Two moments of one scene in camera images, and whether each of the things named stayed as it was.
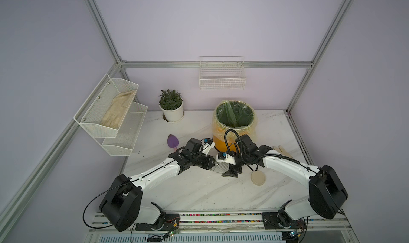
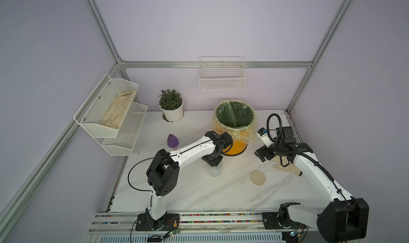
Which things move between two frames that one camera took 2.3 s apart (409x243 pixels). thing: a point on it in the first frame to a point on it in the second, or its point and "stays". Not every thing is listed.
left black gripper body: [201, 161] to [213, 159]
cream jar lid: [258, 178] stays
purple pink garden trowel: [172, 142] stays
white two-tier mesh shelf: [109, 114] stays
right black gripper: [232, 170] to [265, 150]
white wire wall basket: [222, 73] stays
